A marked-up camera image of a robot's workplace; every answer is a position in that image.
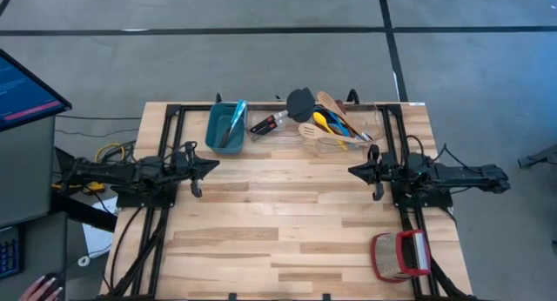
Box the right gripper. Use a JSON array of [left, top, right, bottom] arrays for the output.
[[347, 143, 410, 202]]

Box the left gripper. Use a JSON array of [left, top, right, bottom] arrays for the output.
[[172, 140, 221, 199]]

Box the small blue spoon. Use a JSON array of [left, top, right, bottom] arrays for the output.
[[325, 109, 352, 137]]

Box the yellow spoon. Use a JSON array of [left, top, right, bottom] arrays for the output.
[[312, 110, 349, 152]]

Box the black wide round turner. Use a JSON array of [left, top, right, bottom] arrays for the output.
[[256, 87, 316, 132]]

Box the teal plastic bin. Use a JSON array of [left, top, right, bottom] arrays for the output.
[[204, 101, 250, 156]]

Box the clear plastic bin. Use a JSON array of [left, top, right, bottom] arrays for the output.
[[249, 93, 317, 145], [314, 93, 385, 154]]

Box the white paper sheet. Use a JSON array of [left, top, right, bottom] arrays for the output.
[[81, 196, 119, 259]]

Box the black cart leg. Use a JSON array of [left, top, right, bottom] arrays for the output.
[[50, 191, 118, 232]]

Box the black stand leg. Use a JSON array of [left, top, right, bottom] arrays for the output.
[[516, 143, 557, 184]]

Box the grey cabinet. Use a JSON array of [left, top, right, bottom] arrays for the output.
[[0, 116, 57, 228]]

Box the grey side desk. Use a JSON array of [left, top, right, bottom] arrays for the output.
[[0, 211, 69, 301]]

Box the black computer mouse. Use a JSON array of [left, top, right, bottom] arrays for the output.
[[37, 271, 66, 301]]

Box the computer monitor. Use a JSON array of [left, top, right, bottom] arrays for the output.
[[0, 47, 73, 133]]

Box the person's hand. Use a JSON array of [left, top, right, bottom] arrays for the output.
[[19, 274, 64, 301]]

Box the black keyboard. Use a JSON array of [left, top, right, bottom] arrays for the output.
[[0, 224, 23, 279]]

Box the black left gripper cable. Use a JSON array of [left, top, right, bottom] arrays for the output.
[[163, 140, 198, 163]]

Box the pale blue handled knife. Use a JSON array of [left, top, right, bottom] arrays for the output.
[[219, 103, 245, 149]]

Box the black metal table frame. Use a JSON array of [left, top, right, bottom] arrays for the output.
[[97, 90, 478, 301]]

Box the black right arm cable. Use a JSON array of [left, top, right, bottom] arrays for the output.
[[405, 134, 485, 177]]

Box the yellow cable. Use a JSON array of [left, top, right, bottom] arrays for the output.
[[51, 142, 127, 194]]

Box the black floor cable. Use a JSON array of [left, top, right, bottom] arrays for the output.
[[55, 127, 140, 137]]

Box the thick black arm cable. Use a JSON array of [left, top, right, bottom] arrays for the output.
[[108, 204, 145, 293]]

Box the white cable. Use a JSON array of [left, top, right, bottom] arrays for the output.
[[77, 244, 112, 268]]

